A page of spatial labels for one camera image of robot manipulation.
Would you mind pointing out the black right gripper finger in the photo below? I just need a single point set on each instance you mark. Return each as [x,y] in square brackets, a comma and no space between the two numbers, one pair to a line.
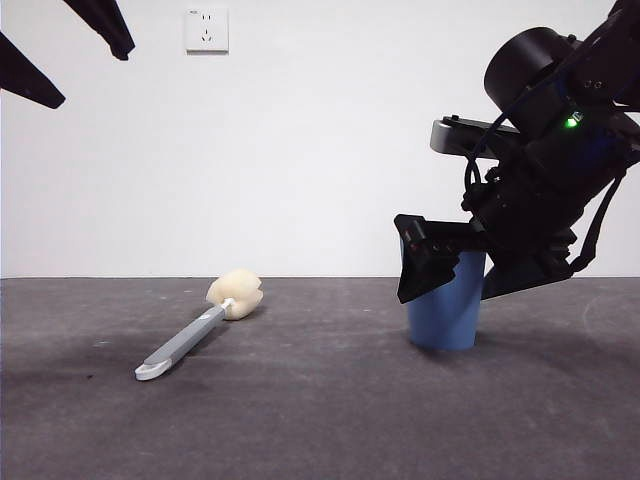
[530,280]
[425,260]

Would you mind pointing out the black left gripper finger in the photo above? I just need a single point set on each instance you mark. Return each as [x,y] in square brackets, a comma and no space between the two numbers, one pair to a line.
[25,80]
[110,27]

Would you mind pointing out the blue ribbed plastic cup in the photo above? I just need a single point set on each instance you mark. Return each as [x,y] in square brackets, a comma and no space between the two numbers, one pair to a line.
[445,315]

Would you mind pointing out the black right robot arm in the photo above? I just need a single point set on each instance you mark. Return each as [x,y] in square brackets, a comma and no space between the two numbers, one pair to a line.
[550,170]

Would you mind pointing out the white wall socket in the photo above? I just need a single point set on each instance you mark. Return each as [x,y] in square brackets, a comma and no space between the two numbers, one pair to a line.
[207,30]

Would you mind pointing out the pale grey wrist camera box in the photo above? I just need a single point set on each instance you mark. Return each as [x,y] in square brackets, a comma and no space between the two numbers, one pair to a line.
[455,137]

